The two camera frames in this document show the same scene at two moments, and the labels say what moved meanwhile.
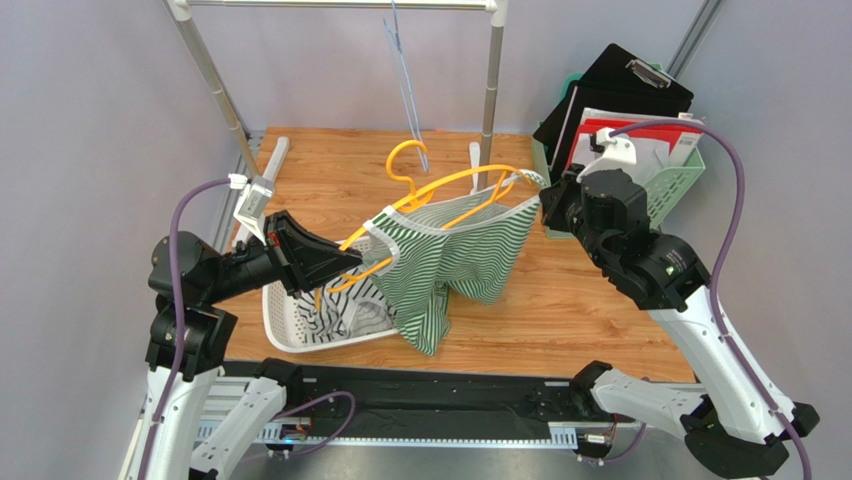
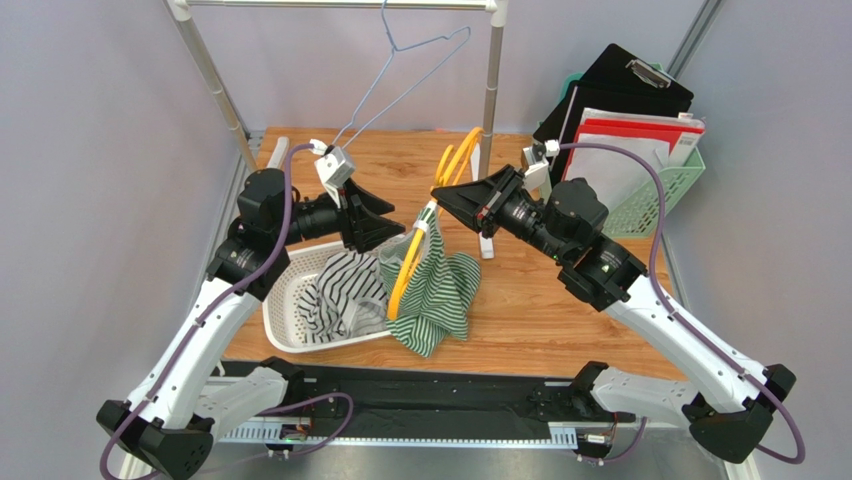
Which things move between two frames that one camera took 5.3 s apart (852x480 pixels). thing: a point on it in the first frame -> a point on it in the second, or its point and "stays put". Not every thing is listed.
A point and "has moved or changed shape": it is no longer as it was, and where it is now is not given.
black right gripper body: x=552 y=207 -> x=489 y=205
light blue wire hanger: x=395 y=40 -> x=397 y=48
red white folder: x=655 y=149 stays put
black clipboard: x=619 y=68 stays put
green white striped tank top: x=470 y=240 has moved or changed shape
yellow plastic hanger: x=416 y=191 -> x=443 y=180
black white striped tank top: x=358 y=309 stays put
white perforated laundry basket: x=282 y=325 stays put
